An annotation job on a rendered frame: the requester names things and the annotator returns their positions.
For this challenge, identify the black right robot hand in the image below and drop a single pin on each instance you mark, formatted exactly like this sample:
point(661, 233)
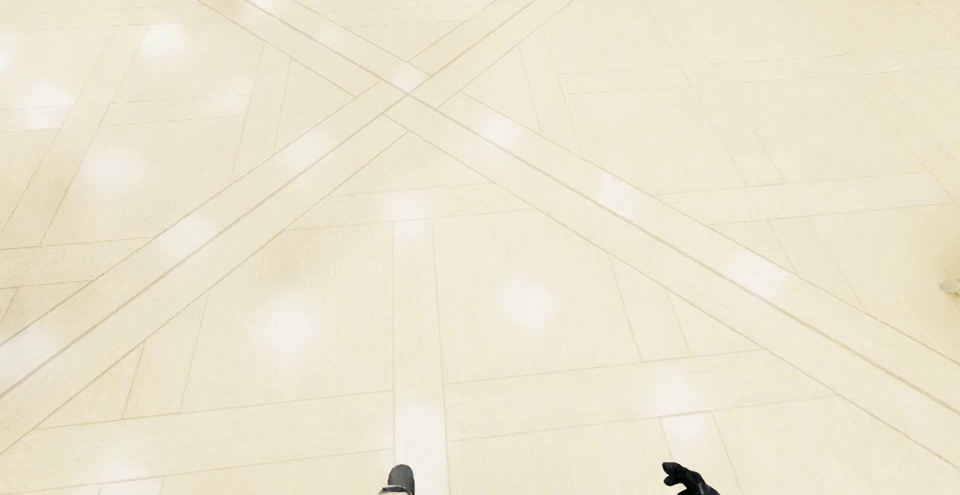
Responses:
point(691, 481)

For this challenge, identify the grey robot foot tip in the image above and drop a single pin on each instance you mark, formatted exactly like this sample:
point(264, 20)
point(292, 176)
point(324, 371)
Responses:
point(400, 480)

